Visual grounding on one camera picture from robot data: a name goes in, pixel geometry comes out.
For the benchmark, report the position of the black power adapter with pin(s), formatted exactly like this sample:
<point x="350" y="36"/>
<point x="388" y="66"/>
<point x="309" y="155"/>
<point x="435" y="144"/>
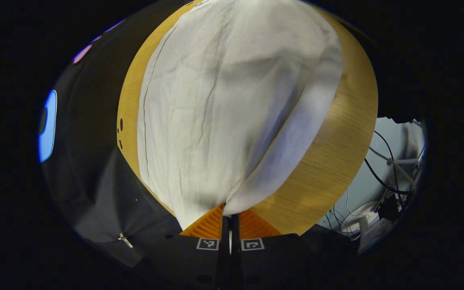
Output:
<point x="388" y="207"/>

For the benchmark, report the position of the white cloth clip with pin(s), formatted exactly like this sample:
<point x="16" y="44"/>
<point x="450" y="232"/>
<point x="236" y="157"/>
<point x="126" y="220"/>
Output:
<point x="125" y="240"/>

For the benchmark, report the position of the white power strip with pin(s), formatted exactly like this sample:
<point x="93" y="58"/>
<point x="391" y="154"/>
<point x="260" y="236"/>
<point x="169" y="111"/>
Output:
<point x="373" y="234"/>

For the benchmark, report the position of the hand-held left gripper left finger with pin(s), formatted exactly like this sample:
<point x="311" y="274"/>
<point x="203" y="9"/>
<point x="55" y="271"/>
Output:
<point x="191" y="262"/>

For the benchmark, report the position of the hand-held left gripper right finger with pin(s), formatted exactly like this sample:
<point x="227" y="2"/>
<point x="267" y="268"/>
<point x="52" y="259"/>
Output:
<point x="272" y="262"/>

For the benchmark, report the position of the black backdrop cloth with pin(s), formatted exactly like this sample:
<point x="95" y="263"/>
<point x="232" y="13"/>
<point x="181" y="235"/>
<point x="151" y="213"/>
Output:
<point x="95" y="161"/>

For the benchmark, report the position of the white jeans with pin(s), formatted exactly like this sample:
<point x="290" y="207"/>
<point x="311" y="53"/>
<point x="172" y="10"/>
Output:
<point x="224" y="100"/>

